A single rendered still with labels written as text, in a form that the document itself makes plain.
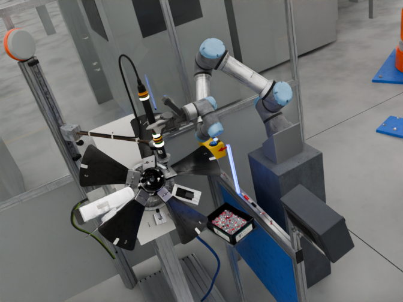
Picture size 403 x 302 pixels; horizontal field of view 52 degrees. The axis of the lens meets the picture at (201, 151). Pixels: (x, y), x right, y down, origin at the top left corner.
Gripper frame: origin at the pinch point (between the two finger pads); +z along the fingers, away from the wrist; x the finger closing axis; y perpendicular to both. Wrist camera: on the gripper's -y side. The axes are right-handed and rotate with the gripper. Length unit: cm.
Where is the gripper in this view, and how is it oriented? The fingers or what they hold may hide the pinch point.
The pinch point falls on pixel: (146, 124)
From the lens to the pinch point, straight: 194.7
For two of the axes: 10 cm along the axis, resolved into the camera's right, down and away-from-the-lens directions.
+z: -8.9, 3.9, -2.6
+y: 2.1, 8.3, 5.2
